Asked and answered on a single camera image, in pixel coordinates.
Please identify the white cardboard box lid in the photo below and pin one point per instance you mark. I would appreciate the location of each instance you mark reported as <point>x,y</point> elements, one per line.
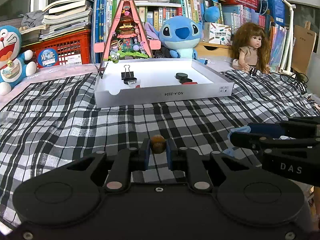
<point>158,82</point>

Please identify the light blue plastic clip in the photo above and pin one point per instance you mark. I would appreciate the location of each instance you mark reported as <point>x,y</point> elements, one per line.
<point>243,129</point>

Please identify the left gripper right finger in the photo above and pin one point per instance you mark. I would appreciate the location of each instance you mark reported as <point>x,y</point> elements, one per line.
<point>189,161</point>

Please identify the Stitch plush toy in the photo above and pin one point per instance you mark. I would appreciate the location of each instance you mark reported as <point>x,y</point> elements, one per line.
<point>178,36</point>

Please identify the red plastic crate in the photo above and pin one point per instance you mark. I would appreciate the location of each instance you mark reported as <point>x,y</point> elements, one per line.
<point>72,48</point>

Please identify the row of upright books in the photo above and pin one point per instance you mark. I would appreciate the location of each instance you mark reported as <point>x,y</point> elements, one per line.
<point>203,11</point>

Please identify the black white plaid cloth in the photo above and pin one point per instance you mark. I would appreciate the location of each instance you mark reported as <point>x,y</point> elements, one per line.
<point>52,123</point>

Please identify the stack of books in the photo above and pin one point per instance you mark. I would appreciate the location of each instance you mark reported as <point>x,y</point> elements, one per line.
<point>58,18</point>

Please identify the black clip on cloth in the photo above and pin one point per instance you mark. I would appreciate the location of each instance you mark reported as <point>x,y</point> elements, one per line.
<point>101,68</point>

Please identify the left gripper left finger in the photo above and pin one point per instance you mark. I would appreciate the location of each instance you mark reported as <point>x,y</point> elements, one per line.
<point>127,161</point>

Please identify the wooden drawer box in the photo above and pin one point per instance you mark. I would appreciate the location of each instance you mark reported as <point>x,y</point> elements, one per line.
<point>205,49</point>

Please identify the pink triangular diorama house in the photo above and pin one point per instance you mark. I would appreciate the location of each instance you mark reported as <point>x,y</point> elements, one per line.
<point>119,31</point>

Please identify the brown nut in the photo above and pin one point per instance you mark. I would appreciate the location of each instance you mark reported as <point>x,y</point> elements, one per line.
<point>158,144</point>

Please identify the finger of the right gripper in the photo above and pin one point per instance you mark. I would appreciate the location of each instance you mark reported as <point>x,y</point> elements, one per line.
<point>296,132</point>

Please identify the clear plastic cap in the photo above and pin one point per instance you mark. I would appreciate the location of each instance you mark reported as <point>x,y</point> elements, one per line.
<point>133,83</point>

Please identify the black round cap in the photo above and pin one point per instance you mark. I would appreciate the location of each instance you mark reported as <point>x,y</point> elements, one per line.
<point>185,80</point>
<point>181,76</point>

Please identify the black binder clip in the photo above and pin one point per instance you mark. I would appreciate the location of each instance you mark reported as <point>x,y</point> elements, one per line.
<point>127,72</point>

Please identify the Doraemon plush toy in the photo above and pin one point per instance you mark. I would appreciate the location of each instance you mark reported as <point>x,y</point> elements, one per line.
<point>15,66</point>

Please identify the brown haired doll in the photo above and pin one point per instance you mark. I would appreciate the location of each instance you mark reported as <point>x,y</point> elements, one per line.
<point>251,49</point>

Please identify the blue paper bag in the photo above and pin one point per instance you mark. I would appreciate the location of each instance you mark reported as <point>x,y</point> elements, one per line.
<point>275,8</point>

